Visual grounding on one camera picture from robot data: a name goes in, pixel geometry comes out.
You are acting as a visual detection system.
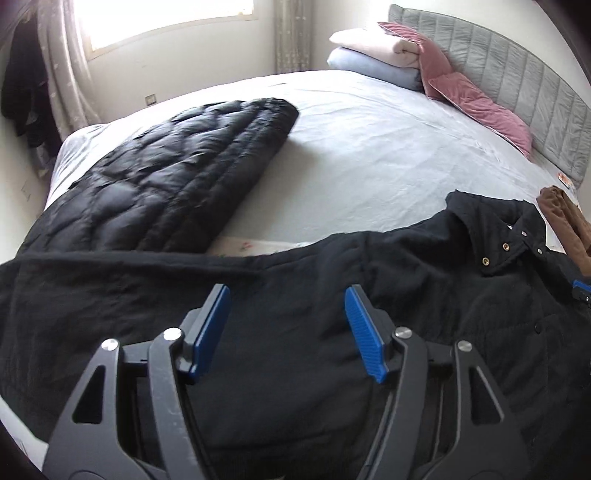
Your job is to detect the pink quilted blanket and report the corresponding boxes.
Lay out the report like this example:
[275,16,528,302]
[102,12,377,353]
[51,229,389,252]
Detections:
[378,21,534,160]

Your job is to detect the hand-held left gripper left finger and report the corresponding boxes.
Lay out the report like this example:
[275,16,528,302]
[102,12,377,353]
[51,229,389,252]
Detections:
[42,283,232,480]

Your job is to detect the brown garment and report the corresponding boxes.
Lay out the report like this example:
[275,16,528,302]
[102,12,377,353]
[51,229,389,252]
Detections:
[536,185,591,278]

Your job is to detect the cream folded blanket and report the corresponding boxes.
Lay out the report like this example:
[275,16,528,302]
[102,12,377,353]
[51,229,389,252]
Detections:
[329,27,422,68]

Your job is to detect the window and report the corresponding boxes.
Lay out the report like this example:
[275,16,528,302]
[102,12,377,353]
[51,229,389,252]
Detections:
[71,0,257,52]

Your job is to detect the dark hanging clothes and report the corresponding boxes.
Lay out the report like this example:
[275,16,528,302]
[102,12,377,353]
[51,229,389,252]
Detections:
[1,21,63,151]

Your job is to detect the light blue folded blanket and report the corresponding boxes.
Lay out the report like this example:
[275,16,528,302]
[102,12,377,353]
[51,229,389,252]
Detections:
[327,47,424,92]

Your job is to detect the black collared coat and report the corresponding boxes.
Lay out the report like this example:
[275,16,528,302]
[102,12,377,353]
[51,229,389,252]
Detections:
[0,189,591,480]

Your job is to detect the patterned curtain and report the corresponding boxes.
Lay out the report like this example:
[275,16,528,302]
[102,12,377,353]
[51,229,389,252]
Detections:
[273,0,309,73]
[34,0,103,146]

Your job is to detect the bed with grey sheet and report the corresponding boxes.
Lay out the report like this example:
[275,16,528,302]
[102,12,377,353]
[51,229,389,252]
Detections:
[0,69,580,467]

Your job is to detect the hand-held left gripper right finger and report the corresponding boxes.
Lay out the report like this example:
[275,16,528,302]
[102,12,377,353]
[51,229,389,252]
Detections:
[344,285,532,480]

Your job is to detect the grey padded headboard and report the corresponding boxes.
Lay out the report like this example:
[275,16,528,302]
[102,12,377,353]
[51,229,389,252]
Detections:
[387,4,591,190]

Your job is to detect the black quilted down jacket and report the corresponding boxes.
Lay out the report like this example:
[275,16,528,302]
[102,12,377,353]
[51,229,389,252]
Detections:
[16,97,300,256]

